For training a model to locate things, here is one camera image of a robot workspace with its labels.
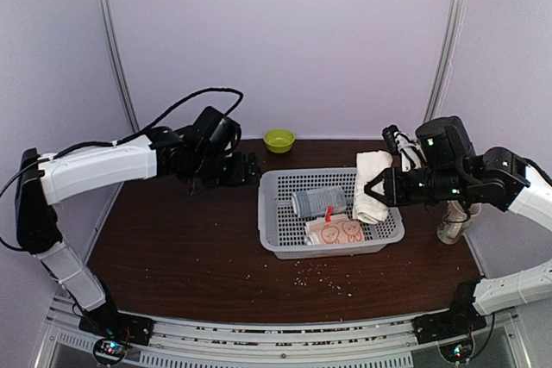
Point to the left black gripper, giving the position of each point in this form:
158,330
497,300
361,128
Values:
239,177

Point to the small green bowl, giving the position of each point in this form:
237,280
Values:
279,140

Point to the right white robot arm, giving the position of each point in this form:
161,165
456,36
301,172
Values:
511,249

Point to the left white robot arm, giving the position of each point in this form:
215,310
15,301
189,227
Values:
50,179

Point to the front aluminium rail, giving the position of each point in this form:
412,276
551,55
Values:
383,342

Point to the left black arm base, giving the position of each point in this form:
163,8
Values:
108,321

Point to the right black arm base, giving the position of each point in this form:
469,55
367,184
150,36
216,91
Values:
461,318

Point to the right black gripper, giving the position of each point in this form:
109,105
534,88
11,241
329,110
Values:
394,196

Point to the aluminium frame post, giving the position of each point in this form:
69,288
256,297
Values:
117,65
440,82

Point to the left aluminium frame post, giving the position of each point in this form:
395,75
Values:
117,65

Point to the orange bunny pattern towel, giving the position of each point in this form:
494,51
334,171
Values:
333,232

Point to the right aluminium frame post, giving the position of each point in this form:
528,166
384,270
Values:
440,82

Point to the beige paper cup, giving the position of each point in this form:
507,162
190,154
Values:
455,221

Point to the white plastic perforated basket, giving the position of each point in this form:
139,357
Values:
282,232

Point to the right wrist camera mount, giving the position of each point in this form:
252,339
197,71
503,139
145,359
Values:
402,145

